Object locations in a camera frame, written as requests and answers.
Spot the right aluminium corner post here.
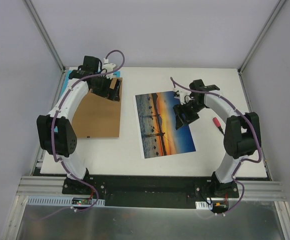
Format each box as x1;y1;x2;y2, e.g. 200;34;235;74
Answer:
237;0;288;75

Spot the right white slotted cable duct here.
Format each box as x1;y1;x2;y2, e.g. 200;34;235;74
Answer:
195;201;213;211

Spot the brown cardboard backing board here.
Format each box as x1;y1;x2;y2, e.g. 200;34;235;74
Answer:
71;90;122;139

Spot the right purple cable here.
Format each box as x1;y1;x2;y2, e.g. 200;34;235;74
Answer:
170;76;263;219

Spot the red handled screwdriver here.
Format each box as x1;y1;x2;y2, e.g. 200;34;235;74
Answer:
212;117;225;135

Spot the aluminium corner post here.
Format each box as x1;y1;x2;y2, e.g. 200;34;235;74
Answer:
237;0;288;75
24;0;66;72

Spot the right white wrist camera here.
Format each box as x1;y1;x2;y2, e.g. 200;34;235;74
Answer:
173;87;191;105

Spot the purple cable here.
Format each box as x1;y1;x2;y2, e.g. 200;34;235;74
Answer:
170;76;263;219
29;49;126;221

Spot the left aluminium corner post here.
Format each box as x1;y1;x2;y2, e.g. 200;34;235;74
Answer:
24;0;66;72

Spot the left white slotted cable duct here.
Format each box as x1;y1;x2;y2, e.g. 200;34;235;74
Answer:
27;196;105;207

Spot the white slotted cable duct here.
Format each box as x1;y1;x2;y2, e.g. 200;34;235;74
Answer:
195;201;213;211
27;196;105;207

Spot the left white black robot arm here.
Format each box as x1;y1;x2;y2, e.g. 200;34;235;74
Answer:
36;55;122;195

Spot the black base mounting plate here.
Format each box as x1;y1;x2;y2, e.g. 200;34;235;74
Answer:
61;174;238;208

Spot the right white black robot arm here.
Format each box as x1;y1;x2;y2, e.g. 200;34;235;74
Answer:
173;79;262;198

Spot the sunset fishing photo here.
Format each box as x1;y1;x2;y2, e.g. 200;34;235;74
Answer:
134;91;196;159

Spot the aluminium front rail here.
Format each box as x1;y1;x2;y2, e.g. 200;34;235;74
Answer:
16;176;287;202

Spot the blue wooden picture frame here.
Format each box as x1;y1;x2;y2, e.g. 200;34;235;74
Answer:
65;70;121;82

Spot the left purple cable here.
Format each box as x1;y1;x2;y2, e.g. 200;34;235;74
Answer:
29;49;126;221

